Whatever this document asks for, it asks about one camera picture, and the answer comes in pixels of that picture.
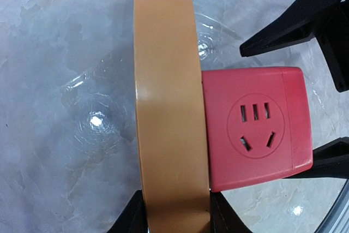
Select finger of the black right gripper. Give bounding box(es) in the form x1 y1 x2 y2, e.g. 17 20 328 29
286 137 348 179

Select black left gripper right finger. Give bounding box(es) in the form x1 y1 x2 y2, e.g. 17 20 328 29
210 191 252 233

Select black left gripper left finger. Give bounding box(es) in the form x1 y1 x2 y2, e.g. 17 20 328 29
107 190 149 233

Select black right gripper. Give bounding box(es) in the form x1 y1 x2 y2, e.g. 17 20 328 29
239 0 348 92

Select orange USB socket block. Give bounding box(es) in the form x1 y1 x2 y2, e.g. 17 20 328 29
134 0 210 232

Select red cube socket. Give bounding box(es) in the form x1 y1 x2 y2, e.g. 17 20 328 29
202 67 313 192

